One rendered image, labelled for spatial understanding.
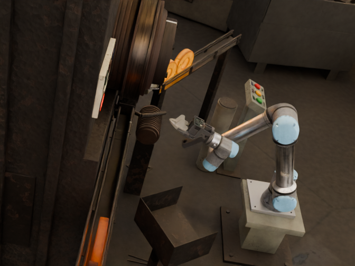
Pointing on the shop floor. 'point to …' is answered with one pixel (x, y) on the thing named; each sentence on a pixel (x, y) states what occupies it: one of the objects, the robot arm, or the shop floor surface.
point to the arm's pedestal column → (251, 243)
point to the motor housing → (142, 149)
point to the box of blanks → (296, 34)
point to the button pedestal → (232, 165)
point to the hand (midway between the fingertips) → (170, 121)
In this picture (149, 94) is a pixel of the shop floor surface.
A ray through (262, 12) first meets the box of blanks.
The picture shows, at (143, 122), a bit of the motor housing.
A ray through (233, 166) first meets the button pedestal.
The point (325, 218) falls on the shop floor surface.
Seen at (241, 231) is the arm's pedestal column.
